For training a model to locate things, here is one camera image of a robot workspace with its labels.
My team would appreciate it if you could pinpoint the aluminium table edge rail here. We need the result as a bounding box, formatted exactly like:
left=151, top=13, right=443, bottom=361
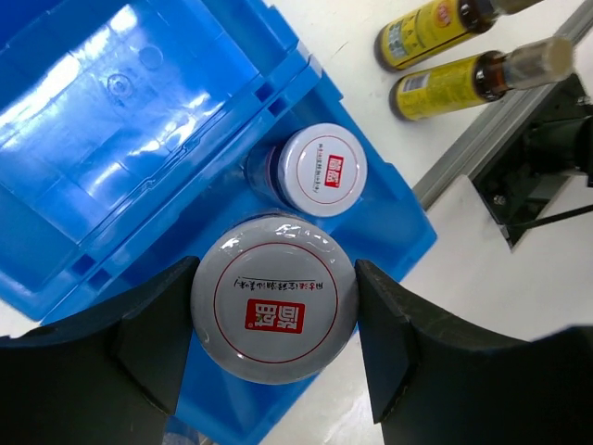
left=407, top=1, right=592, bottom=210

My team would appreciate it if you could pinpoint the yellow label sauce bottle front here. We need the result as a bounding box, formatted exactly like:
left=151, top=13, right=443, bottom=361
left=388, top=36, right=574, bottom=121

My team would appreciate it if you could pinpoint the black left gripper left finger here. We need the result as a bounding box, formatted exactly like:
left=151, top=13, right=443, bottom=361
left=1, top=257, right=199, bottom=444

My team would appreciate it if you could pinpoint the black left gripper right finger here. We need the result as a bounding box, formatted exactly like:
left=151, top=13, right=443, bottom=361
left=355, top=261, right=592, bottom=444

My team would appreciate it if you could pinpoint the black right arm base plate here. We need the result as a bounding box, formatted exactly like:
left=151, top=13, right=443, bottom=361
left=473, top=74, right=592, bottom=248

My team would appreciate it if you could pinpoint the yellow label sauce bottle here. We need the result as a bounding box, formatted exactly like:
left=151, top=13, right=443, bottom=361
left=388, top=36, right=574, bottom=121
left=373, top=0, right=540, bottom=72

